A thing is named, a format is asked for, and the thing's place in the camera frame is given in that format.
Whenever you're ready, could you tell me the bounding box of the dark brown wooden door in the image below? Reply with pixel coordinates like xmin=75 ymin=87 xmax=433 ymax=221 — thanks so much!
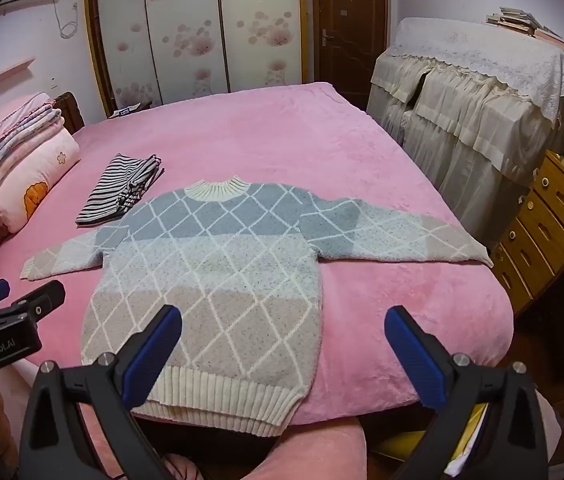
xmin=312 ymin=0 xmax=389 ymax=110

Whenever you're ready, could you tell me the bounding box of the stack of books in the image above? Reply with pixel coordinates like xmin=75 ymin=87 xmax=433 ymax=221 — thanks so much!
xmin=486 ymin=6 xmax=564 ymax=51

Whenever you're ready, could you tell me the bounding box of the white power cable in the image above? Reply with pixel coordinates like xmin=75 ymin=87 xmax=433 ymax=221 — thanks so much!
xmin=53 ymin=1 xmax=79 ymax=42

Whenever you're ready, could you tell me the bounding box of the white lace cover cloth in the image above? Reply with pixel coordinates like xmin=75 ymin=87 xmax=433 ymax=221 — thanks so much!
xmin=388 ymin=18 xmax=564 ymax=122

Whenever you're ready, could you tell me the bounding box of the pink wall shelf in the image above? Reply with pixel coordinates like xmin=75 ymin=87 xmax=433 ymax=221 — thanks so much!
xmin=0 ymin=58 xmax=36 ymax=84

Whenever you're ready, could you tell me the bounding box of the wooden drawer desk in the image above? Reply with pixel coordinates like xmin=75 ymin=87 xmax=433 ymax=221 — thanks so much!
xmin=492 ymin=151 xmax=564 ymax=315

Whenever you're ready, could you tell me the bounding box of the blue beige diamond sweater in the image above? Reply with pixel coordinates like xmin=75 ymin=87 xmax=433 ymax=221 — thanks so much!
xmin=22 ymin=179 xmax=489 ymax=437

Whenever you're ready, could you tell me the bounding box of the dark wooden headboard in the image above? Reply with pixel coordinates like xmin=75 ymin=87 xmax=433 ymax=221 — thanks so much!
xmin=54 ymin=92 xmax=84 ymax=136

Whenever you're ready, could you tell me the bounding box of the floral sliding door wardrobe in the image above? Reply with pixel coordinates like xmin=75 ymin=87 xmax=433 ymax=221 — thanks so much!
xmin=84 ymin=0 xmax=309 ymax=114

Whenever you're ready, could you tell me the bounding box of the pink fleece bed blanket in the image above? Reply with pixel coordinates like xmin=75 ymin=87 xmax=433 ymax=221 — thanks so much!
xmin=0 ymin=84 xmax=513 ymax=426

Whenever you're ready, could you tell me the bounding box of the folded pink cartoon quilt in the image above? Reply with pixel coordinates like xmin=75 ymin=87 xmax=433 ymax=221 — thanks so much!
xmin=0 ymin=128 xmax=80 ymax=234

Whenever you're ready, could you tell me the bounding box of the folded black white striped garment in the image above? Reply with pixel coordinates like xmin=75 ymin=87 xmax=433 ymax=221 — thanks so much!
xmin=75 ymin=153 xmax=163 ymax=226

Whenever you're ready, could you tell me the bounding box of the folded pastel striped blanket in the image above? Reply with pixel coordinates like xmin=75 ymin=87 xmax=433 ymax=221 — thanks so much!
xmin=0 ymin=92 xmax=64 ymax=171

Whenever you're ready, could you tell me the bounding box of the cream cloth covered piano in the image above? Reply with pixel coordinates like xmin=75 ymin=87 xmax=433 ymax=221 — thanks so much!
xmin=366 ymin=52 xmax=564 ymax=252

